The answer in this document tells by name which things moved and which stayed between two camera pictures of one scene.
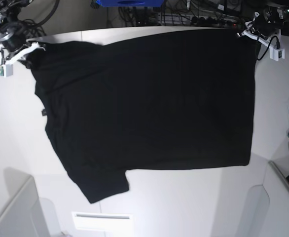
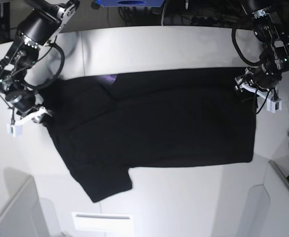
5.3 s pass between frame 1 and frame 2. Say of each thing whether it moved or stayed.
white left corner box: stayed
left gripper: moved
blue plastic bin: stayed
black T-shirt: moved
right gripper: moved
